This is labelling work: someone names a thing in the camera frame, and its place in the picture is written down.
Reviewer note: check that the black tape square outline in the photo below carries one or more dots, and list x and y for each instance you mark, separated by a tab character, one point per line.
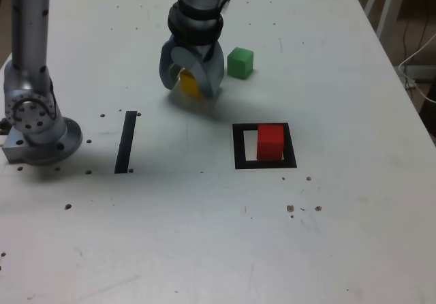
238	147

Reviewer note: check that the red cube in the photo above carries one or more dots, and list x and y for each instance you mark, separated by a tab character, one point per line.
269	144

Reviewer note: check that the yellow cube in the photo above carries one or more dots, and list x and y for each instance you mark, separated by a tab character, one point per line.
189	86

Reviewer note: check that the green cube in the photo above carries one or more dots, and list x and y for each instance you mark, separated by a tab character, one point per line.
240	63

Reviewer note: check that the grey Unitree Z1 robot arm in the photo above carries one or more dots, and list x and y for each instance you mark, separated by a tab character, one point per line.
30	79

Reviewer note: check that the black tape strip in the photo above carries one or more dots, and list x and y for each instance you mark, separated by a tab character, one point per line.
125	144

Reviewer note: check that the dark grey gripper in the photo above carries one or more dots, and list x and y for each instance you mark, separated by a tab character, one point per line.
202	50

